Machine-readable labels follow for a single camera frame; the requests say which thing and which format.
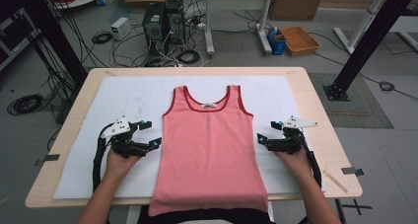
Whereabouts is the orange basket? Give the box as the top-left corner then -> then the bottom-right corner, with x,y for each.
279,26 -> 321,56

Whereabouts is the coiled black cable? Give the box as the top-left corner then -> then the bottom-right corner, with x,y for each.
176,49 -> 202,66
91,31 -> 113,45
6,94 -> 44,116

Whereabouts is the person's dark clothing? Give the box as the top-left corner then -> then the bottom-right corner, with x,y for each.
137,205 -> 276,224

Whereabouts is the light wooden table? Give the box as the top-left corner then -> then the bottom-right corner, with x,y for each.
25,66 -> 364,209

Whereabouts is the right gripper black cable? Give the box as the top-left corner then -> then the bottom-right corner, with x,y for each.
295,134 -> 323,188

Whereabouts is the black aluminium post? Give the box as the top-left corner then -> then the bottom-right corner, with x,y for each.
9,0 -> 89,87
322,0 -> 418,103

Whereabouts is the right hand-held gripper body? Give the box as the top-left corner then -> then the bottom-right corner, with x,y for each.
266,115 -> 319,156

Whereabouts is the black computer tower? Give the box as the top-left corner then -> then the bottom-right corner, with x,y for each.
165,0 -> 187,48
142,3 -> 168,58

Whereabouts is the grey metal rack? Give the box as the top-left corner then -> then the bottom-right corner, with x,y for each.
0,8 -> 41,71

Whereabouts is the person's right hand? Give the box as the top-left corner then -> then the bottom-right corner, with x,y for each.
274,147 -> 314,183

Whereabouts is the white foam mat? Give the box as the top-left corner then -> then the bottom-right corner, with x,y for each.
53,75 -> 327,200

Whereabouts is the blue box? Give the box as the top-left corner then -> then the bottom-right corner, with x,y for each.
266,27 -> 288,56

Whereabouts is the white power supply box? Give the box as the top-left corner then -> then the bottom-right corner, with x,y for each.
110,16 -> 132,41

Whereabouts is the black tape strip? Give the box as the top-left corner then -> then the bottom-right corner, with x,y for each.
340,166 -> 365,178
35,153 -> 61,168

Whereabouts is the white metal stand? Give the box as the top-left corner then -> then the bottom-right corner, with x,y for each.
333,0 -> 395,55

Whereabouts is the person's left hand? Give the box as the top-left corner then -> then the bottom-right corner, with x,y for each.
105,147 -> 143,183

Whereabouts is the thin wooden stick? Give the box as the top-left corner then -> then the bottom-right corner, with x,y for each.
322,170 -> 349,194

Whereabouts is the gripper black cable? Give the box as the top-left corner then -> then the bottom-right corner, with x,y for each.
92,122 -> 115,192
295,134 -> 323,188

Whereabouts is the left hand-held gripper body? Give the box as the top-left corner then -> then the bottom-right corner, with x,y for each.
101,115 -> 149,160

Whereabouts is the grey floor mat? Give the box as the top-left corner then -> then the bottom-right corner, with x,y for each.
308,72 -> 394,129

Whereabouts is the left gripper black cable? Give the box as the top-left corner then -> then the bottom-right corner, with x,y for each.
92,122 -> 115,192

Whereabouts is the pink tank top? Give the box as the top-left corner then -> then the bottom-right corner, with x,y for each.
148,84 -> 270,217

